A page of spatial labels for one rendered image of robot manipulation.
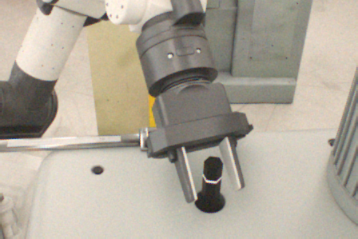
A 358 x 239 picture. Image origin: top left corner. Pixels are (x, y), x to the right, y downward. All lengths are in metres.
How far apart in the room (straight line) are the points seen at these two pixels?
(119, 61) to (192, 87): 1.98
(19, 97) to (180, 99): 0.46
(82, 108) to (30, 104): 2.74
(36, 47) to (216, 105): 0.44
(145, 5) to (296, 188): 0.29
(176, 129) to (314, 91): 3.46
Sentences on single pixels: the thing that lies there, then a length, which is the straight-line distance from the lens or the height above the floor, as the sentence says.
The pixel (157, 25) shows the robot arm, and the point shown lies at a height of 2.05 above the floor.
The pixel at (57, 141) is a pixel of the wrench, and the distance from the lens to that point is 0.67.
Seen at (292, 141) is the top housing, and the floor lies 1.89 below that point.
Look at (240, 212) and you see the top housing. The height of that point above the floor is 1.89.
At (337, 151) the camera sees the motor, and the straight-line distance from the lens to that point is 0.60.
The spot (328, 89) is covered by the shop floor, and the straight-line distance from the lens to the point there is 4.03.
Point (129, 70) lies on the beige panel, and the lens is 2.57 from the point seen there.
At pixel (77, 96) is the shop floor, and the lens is 3.82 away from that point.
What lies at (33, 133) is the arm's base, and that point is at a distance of 1.04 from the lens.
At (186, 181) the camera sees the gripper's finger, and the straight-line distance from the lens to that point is 0.55.
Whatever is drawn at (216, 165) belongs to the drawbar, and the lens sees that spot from 0.54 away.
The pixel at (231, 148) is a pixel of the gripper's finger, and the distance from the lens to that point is 0.57.
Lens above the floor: 2.35
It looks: 40 degrees down
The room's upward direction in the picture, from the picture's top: 1 degrees clockwise
